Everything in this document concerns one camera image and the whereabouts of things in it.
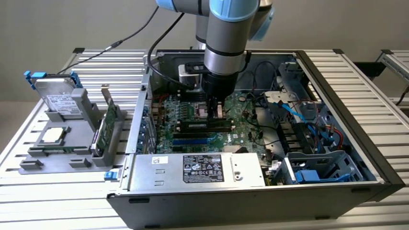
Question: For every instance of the grey disk bay blue latch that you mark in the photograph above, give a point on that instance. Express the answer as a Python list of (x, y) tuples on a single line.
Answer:
[(322, 167)]

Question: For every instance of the blue expansion slot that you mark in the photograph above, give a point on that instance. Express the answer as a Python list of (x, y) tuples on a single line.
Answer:
[(189, 141)]

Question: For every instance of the CPU socket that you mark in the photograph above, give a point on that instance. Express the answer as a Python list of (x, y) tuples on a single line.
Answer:
[(197, 110)]

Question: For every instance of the silver CPU chip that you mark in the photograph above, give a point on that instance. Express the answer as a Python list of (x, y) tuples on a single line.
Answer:
[(53, 135)]

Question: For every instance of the silver power supply unit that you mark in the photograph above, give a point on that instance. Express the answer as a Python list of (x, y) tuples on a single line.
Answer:
[(172, 172)]

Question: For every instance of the grey metal drive cage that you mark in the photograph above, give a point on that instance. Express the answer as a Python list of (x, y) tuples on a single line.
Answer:
[(288, 79)]

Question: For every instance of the aluminium slat side table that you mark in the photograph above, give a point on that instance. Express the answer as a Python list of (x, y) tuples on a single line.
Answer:
[(397, 63)]

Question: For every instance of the blue case latch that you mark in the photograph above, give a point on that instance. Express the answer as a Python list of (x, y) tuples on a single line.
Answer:
[(110, 175)]

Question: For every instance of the grey parts rack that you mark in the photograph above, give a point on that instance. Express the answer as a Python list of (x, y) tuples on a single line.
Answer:
[(57, 155)]

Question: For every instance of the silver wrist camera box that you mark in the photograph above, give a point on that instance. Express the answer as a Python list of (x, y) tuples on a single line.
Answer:
[(188, 76)]

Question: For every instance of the hard disk in blue caddy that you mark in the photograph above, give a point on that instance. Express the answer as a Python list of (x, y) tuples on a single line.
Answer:
[(57, 93)]

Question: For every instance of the black open PC case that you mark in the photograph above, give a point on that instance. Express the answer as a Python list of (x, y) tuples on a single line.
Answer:
[(242, 206)]

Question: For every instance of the silver chipset heatsink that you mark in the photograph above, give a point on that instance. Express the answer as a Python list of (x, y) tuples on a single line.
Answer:
[(237, 149)]

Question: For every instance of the black expansion slot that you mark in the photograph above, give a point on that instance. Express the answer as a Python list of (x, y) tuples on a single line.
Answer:
[(192, 135)]

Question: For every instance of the green graphics card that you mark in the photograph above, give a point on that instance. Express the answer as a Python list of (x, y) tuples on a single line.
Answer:
[(106, 129)]

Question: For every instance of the green RAM stick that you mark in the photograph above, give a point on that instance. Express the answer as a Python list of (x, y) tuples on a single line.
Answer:
[(60, 149), (194, 125)]

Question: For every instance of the green motherboard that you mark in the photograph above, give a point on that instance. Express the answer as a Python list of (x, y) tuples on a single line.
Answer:
[(242, 134)]

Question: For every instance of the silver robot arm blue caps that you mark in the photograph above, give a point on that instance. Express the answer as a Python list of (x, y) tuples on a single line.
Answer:
[(224, 28)]

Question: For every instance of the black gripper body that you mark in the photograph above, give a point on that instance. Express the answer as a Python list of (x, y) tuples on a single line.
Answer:
[(220, 83)]

